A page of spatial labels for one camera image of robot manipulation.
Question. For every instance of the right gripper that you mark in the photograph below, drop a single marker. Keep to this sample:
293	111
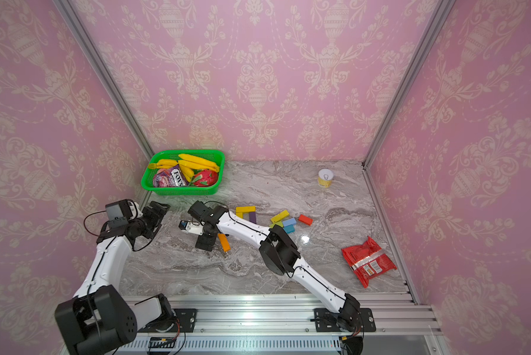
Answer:
205	248

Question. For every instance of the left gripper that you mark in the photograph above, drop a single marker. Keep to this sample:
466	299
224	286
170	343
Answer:
156	217

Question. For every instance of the long yellow block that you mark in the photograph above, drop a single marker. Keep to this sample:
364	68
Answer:
245	209

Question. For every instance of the purple block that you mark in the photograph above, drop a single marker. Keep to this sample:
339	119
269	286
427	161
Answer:
253	217

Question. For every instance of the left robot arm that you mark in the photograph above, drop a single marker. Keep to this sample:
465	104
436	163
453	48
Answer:
97	319

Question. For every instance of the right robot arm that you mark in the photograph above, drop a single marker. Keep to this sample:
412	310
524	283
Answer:
280	255

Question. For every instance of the orange block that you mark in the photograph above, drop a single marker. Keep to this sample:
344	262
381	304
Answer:
224	242

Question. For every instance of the purple snack packet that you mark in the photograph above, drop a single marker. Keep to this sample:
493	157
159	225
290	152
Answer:
169	178

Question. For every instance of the green plastic basket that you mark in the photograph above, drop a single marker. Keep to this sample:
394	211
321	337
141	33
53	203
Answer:
213	155

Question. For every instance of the small yellow banana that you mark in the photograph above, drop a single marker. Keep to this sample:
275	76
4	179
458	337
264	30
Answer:
163	164

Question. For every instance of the lower yellow banana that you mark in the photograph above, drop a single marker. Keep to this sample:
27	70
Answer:
187	172

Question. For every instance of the red dragon fruit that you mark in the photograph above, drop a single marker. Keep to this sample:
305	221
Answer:
204	178

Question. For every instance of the upper yellow banana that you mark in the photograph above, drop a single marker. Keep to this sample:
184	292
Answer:
197	163

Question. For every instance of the lime green block right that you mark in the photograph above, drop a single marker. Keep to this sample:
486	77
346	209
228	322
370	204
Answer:
280	224

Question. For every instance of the yellow-green long block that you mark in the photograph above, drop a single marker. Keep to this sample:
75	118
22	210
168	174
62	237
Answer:
280	216

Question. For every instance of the teal block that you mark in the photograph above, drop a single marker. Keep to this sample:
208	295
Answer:
289	229

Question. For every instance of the light blue block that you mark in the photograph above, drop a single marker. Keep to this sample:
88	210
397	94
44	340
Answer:
289	222

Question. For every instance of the red block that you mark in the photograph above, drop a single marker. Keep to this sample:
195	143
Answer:
306	220

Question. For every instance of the yellow white can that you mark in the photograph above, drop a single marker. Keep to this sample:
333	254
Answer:
325	178

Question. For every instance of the red snack bag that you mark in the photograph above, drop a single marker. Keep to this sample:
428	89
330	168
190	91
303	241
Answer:
368	261

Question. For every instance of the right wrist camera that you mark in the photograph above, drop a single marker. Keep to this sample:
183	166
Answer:
191	227

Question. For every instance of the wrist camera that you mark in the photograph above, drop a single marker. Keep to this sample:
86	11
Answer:
121	210
191	227

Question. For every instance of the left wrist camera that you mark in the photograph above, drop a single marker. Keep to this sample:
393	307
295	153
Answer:
121	210

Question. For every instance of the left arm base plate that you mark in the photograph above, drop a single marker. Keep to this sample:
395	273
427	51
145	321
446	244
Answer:
180	321

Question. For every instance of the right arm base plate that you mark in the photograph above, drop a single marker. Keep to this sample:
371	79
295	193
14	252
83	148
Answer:
326	321

